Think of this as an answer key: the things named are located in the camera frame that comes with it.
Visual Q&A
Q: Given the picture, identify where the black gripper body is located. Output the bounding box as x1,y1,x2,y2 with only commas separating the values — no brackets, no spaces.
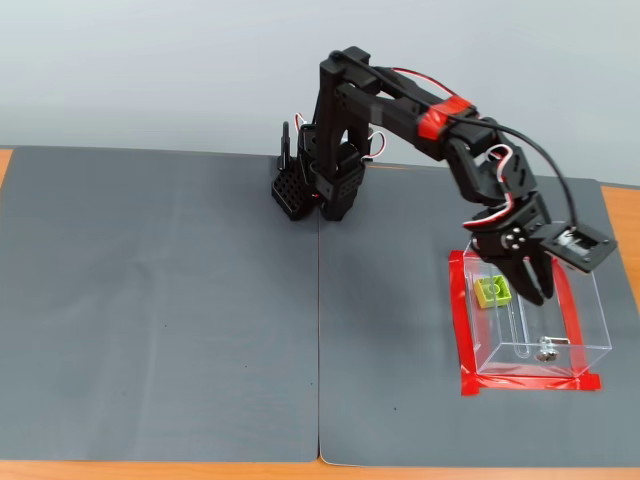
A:
469,192,551,264

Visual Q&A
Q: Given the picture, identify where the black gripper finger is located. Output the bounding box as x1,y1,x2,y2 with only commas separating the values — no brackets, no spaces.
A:
524,247,555,301
482,252,546,306

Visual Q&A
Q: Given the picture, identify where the green lego block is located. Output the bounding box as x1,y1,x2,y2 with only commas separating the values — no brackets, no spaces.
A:
473,274,514,309

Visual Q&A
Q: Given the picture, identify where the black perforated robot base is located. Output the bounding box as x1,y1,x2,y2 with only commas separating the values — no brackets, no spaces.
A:
271,167,321,222

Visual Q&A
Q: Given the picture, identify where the red tape band on arm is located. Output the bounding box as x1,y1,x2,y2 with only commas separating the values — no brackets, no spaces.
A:
418,97,476,141

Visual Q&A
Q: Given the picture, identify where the transparent acrylic box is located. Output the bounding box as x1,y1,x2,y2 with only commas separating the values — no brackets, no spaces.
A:
460,234,614,379

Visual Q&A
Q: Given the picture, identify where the silver metal box lock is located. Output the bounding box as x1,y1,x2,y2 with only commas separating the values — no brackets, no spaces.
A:
534,337,571,362

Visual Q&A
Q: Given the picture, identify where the red white servo wiring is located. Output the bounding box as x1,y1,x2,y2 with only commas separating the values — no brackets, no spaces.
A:
294,66,524,232

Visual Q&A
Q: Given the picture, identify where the dark grey table mat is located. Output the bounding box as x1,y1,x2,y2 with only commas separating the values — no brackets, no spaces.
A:
0,145,321,464
317,162,640,469

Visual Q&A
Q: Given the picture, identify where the black table clamp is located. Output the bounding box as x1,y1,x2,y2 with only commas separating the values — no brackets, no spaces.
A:
277,121,296,171

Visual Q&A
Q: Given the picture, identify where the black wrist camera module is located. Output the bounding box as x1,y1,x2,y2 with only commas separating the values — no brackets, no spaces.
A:
541,222,619,275

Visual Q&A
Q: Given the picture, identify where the black camera cable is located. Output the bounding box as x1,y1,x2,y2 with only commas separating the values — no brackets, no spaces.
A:
329,49,581,232

